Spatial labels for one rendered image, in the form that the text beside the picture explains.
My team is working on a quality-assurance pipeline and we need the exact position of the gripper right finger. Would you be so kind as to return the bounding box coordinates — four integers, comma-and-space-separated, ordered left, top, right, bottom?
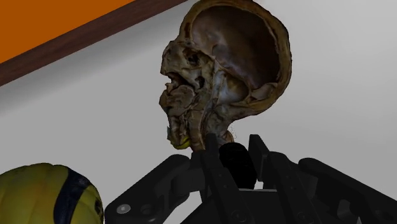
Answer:
247, 134, 397, 224

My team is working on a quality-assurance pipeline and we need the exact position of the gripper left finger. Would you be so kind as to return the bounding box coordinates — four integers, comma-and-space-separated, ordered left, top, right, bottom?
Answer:
104, 133, 256, 224

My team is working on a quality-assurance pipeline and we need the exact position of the black rounded object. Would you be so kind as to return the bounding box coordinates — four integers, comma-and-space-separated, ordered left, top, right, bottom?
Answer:
218, 142, 258, 190

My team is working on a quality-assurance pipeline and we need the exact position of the brown half skull model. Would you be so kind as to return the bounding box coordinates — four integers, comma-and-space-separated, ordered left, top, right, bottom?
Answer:
158, 0, 293, 153

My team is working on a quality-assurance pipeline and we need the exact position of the yellow ball with blue band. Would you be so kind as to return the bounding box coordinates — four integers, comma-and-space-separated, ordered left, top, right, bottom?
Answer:
0, 162, 105, 224

